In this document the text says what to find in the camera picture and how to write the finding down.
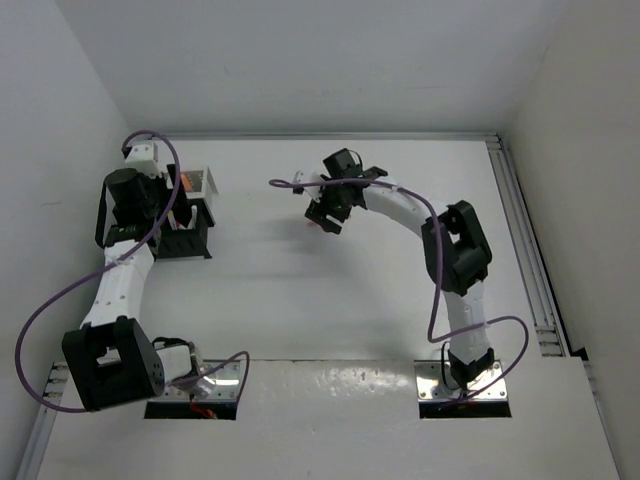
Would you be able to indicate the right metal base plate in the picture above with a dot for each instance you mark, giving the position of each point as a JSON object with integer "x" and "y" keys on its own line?
{"x": 436, "y": 385}

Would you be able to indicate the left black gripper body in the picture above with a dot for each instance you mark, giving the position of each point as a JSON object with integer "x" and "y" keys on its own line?
{"x": 161, "y": 197}

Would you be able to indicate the metal base plate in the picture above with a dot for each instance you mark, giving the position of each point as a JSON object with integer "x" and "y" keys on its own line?
{"x": 436, "y": 385}
{"x": 219, "y": 386}

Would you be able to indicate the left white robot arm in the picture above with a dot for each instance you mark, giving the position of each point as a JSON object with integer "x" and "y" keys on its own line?
{"x": 146, "y": 214}

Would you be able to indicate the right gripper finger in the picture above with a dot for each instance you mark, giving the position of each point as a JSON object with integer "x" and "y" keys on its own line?
{"x": 315, "y": 213}
{"x": 330, "y": 225}

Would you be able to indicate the black slatted organizer bin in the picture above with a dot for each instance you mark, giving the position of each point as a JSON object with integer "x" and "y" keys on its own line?
{"x": 189, "y": 243}

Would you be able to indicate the white pen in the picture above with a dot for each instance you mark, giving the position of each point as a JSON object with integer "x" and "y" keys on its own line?
{"x": 193, "y": 218}

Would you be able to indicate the white slatted organizer bin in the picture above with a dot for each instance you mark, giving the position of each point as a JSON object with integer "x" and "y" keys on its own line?
{"x": 204, "y": 185}

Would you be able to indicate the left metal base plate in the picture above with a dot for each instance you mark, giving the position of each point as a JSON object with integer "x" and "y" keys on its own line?
{"x": 219, "y": 386}

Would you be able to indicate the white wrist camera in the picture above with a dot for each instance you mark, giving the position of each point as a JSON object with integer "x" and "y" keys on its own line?
{"x": 143, "y": 157}
{"x": 309, "y": 182}

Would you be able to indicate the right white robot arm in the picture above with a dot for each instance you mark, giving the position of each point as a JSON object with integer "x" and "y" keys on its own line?
{"x": 456, "y": 251}

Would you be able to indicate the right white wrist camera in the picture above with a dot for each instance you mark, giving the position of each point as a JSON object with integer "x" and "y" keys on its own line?
{"x": 309, "y": 182}

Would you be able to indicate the red capped white marker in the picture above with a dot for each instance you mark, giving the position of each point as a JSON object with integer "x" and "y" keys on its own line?
{"x": 172, "y": 220}

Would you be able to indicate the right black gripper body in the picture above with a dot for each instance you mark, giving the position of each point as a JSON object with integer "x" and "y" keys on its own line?
{"x": 334, "y": 201}

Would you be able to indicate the orange capped white marker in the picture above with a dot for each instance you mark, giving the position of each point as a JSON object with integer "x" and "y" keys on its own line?
{"x": 187, "y": 183}

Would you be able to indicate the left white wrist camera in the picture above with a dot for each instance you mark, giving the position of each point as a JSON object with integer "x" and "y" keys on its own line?
{"x": 143, "y": 157}

